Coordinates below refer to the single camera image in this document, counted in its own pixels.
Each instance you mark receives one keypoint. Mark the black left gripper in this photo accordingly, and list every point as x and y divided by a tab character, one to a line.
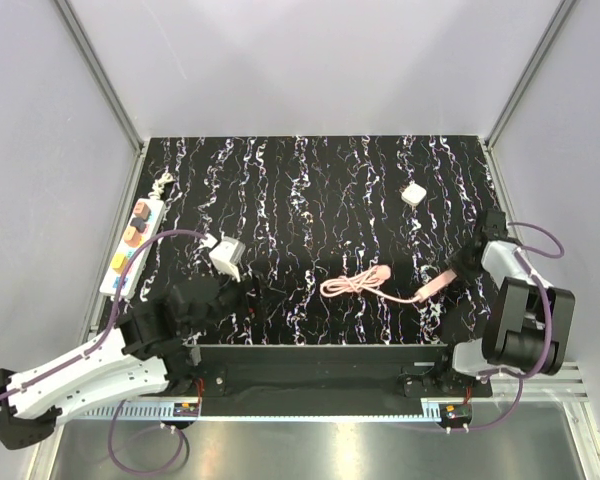
247	302

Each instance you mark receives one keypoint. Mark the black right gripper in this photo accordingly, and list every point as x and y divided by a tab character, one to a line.
454	262

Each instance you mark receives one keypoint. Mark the white square plug adapter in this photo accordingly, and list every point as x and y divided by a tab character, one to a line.
413	194

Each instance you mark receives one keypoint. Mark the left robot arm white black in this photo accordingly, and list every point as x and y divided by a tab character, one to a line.
148	351

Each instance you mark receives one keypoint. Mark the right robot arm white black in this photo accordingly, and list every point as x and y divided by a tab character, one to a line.
528	330

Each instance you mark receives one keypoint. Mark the pink plug on strip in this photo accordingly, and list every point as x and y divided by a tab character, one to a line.
141	209

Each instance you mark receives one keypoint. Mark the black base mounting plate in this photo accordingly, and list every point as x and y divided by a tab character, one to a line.
319	381

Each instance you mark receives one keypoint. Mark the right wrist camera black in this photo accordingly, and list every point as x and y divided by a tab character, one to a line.
491	226

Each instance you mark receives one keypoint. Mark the right aluminium frame post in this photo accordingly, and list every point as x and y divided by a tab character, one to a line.
540	53

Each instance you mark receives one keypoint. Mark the aluminium frame post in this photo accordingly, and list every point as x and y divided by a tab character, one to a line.
88	53
540	53

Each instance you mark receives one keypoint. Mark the left aluminium frame post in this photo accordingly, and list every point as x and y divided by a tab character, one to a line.
88	53

